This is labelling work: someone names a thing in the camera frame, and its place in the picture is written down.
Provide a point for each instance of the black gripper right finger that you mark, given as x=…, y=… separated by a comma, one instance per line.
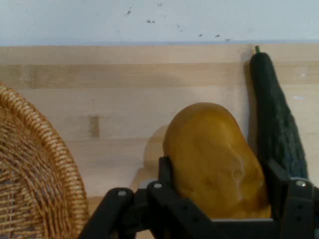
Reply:
x=299, y=209

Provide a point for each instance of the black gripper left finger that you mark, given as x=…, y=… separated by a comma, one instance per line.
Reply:
x=149, y=211

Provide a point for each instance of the yellow-brown potato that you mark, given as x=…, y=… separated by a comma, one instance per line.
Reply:
x=211, y=154

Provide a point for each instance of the long dark green cucumber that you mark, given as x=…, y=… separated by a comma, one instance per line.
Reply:
x=276, y=119

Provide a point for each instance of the light wooden cutting board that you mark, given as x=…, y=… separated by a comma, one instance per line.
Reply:
x=124, y=99

